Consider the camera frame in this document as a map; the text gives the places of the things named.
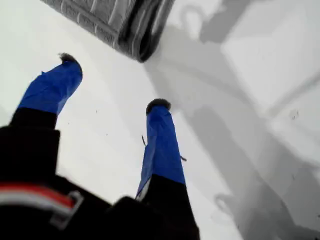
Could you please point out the grey striped towel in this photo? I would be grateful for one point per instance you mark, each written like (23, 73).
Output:
(100, 20)

